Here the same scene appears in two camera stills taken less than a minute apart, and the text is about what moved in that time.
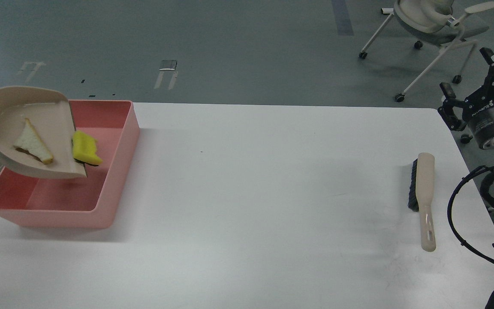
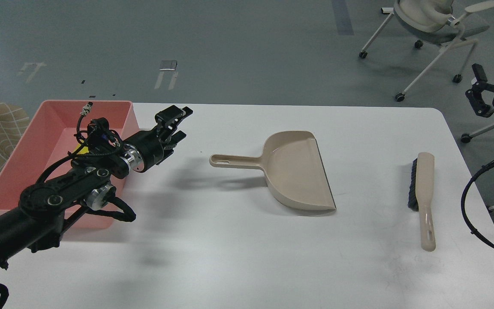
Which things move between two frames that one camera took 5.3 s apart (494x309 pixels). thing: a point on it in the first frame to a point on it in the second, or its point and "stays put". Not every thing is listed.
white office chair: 428,21 stays put
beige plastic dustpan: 3,111 to 294,168
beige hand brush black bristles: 421,195 stays put
